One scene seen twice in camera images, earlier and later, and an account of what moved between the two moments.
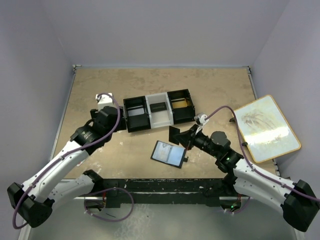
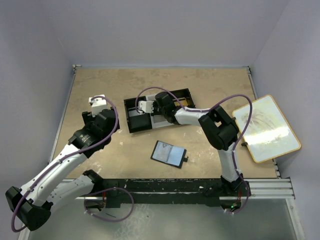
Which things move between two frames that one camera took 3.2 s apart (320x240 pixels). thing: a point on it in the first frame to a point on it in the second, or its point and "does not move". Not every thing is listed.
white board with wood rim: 265,129 does not move
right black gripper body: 189,137 to 155,108
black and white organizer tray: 158,110 does not move
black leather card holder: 169,154 does not move
